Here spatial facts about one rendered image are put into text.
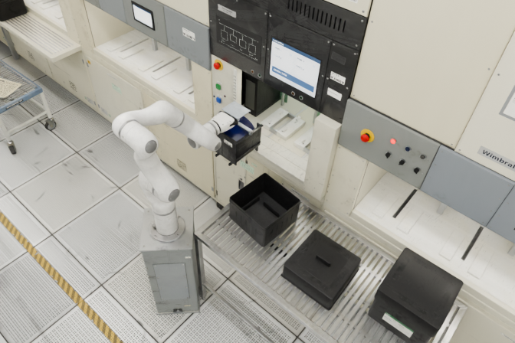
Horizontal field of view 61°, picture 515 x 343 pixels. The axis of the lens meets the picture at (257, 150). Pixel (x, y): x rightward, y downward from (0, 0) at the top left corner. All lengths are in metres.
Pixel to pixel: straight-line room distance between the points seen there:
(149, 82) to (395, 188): 1.84
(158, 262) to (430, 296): 1.38
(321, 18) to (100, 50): 2.19
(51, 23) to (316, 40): 2.75
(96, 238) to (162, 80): 1.25
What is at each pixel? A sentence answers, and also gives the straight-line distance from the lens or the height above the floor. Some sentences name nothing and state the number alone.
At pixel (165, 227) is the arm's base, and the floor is 0.84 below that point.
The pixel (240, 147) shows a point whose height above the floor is 1.12.
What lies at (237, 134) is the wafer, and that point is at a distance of 2.45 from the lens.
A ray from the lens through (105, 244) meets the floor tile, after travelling 3.44.
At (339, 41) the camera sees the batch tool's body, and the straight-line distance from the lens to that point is 1.94.
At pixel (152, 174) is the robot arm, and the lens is 2.05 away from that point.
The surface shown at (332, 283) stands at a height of 0.86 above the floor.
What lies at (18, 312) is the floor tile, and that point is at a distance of 3.36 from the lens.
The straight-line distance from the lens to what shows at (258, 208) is 2.53.
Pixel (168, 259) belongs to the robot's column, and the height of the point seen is 0.65.
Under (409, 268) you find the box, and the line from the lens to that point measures 2.19.
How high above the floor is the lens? 2.78
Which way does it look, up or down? 45 degrees down
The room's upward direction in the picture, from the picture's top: 3 degrees clockwise
